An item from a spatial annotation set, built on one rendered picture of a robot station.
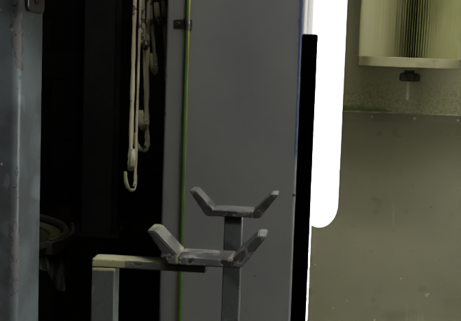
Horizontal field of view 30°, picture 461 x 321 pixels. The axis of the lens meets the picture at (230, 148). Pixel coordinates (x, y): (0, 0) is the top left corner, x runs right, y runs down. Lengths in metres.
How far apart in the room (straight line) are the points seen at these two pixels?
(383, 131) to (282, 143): 1.88
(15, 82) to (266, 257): 0.58
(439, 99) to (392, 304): 0.74
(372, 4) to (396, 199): 0.65
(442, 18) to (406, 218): 0.66
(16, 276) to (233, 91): 0.53
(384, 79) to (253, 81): 1.91
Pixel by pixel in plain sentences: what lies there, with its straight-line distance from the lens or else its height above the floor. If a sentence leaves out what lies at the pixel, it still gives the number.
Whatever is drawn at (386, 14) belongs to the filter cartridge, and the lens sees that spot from 2.69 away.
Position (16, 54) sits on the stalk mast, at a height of 1.23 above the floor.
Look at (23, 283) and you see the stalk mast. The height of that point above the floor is 1.05.
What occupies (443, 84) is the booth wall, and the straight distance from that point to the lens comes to 3.05.
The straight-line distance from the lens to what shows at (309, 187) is 1.15.
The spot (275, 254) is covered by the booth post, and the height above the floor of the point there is 0.98.
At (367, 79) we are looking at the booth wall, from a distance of 3.02.
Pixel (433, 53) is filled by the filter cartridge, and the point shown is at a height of 1.30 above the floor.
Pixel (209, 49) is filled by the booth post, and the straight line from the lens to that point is 1.14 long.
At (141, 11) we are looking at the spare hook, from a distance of 1.24.
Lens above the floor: 1.22
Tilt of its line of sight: 5 degrees down
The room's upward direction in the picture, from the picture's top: 2 degrees clockwise
